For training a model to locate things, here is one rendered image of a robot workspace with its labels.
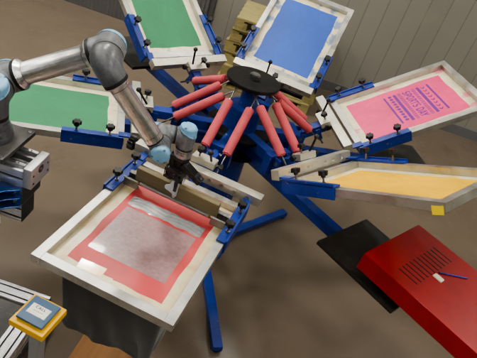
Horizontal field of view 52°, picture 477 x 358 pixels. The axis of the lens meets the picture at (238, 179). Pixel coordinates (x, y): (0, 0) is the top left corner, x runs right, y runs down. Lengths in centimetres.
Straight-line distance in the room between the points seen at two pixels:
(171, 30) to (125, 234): 169
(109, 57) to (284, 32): 212
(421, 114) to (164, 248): 178
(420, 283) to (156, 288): 109
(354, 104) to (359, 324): 146
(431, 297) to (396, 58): 462
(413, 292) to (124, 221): 123
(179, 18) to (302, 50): 88
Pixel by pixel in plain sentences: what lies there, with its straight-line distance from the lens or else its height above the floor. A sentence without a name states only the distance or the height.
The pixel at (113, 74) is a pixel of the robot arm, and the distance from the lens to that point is 176.
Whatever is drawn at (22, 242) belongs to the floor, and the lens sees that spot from 338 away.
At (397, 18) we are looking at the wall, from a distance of 635.
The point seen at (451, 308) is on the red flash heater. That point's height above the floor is 111.
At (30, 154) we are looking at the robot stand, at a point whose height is 120.
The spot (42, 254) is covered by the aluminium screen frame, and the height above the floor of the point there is 99.
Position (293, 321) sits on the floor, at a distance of 331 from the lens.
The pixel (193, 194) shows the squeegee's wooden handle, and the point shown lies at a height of 108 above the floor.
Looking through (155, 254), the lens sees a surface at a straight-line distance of 204.
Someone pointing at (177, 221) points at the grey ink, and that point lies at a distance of 219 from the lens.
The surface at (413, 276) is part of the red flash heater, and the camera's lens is 225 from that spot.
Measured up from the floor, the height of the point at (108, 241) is 96.
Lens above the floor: 241
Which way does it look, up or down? 34 degrees down
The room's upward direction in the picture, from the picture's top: 19 degrees clockwise
